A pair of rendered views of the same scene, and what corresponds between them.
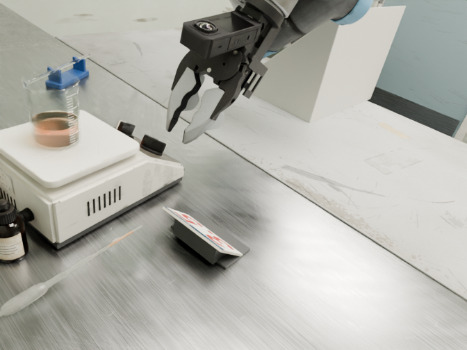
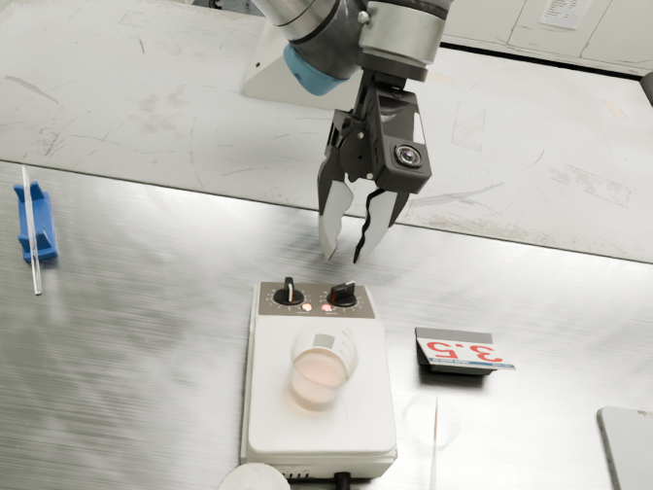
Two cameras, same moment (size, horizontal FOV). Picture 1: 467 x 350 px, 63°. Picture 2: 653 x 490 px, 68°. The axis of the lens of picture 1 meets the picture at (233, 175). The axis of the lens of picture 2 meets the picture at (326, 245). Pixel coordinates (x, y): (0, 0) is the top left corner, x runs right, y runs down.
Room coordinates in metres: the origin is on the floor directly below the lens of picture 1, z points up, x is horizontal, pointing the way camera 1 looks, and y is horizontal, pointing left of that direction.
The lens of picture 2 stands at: (0.25, 0.32, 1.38)
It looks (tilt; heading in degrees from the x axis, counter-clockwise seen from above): 52 degrees down; 319
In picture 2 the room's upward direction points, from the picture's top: 11 degrees clockwise
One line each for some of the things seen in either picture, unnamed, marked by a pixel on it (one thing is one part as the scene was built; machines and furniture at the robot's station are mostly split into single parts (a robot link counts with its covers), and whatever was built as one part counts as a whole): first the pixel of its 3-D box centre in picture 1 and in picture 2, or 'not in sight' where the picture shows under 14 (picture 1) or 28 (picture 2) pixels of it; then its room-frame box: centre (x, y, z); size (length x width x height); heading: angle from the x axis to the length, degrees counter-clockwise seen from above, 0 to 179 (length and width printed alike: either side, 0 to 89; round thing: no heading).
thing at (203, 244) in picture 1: (207, 229); (463, 347); (0.33, 0.02, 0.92); 0.09 x 0.06 x 0.04; 56
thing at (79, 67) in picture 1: (67, 71); (33, 218); (0.71, 0.36, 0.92); 0.10 x 0.03 x 0.04; 172
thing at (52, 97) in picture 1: (52, 110); (322, 371); (0.35, 0.20, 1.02); 0.06 x 0.05 x 0.08; 170
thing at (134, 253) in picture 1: (128, 247); (429, 421); (0.29, 0.10, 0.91); 0.06 x 0.06 x 0.02
